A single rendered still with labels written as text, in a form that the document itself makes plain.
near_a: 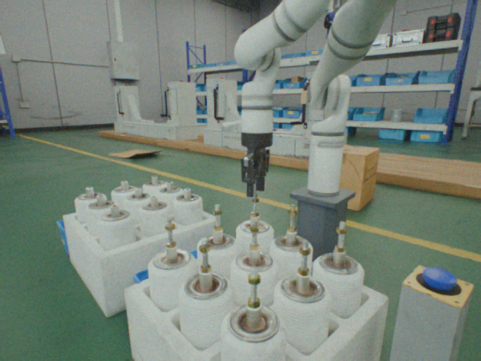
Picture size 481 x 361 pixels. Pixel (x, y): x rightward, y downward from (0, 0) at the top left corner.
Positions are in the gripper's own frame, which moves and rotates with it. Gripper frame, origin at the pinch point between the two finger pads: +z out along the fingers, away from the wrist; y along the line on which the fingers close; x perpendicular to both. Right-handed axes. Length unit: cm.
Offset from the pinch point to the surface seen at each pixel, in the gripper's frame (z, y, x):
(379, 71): -99, 833, -36
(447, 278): 2.3, -21.9, -35.7
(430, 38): -103, 429, -89
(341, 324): 17.3, -18.1, -23.1
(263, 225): 9.9, 1.2, -1.8
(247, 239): 11.5, -4.7, 0.4
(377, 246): 35, 54, -32
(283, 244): 9.9, -6.7, -9.0
